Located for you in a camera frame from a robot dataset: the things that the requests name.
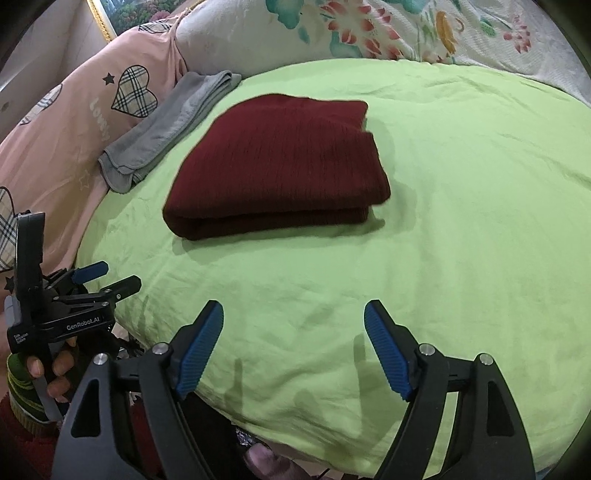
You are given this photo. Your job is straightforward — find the gold framed landscape picture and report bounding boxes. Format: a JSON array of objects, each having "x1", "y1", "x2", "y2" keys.
[{"x1": 88, "y1": 0, "x2": 204, "y2": 42}]

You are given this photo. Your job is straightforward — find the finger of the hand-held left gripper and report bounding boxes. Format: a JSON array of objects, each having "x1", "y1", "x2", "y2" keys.
[
  {"x1": 53, "y1": 275, "x2": 142, "y2": 308},
  {"x1": 44, "y1": 261, "x2": 110, "y2": 291}
]

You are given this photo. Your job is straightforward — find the person's left hand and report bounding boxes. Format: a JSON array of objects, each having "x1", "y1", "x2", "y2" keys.
[{"x1": 25, "y1": 339, "x2": 77, "y2": 402}]

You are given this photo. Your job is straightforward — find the pink heart-print pillow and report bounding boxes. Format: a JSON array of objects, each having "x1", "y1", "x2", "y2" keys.
[{"x1": 0, "y1": 11, "x2": 190, "y2": 324}]

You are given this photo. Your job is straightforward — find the person's right hand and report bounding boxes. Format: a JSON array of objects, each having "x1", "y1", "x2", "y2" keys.
[{"x1": 244, "y1": 442, "x2": 300, "y2": 480}]

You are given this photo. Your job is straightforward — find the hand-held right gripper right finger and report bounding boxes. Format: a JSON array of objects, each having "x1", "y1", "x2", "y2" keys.
[{"x1": 364, "y1": 299, "x2": 537, "y2": 480}]

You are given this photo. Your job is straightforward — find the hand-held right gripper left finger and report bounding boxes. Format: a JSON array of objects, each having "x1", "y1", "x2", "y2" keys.
[{"x1": 50, "y1": 300, "x2": 225, "y2": 480}]

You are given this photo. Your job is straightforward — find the dark red knit sweater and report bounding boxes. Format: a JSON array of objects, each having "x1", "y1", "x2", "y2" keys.
[{"x1": 163, "y1": 93, "x2": 392, "y2": 241}]

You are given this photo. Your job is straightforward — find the grey folded cloth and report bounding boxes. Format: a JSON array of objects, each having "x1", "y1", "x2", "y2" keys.
[{"x1": 98, "y1": 70, "x2": 243, "y2": 195}]

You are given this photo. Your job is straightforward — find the light green bedsheet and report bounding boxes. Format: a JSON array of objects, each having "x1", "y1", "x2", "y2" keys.
[{"x1": 76, "y1": 58, "x2": 591, "y2": 478}]

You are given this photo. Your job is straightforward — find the person's left forearm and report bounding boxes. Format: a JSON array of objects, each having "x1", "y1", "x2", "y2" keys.
[{"x1": 0, "y1": 353, "x2": 63, "y2": 480}]

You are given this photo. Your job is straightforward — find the white floral pillow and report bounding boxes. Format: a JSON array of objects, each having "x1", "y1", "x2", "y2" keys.
[{"x1": 175, "y1": 0, "x2": 591, "y2": 104}]

